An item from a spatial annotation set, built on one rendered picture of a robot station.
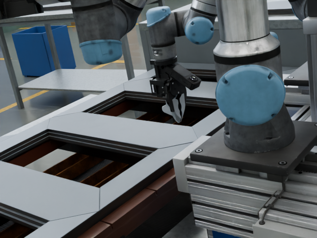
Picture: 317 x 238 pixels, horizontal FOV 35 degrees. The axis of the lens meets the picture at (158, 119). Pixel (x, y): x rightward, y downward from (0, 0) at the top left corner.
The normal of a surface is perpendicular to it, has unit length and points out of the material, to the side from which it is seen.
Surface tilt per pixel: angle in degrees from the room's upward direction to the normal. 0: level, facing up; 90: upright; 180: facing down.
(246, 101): 98
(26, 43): 90
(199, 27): 90
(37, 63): 90
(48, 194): 0
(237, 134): 72
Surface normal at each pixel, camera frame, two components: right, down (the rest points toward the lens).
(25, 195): -0.17, -0.92
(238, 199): -0.59, 0.37
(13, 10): -0.21, 0.25
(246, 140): -0.52, 0.09
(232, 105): -0.14, 0.49
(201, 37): 0.04, 0.35
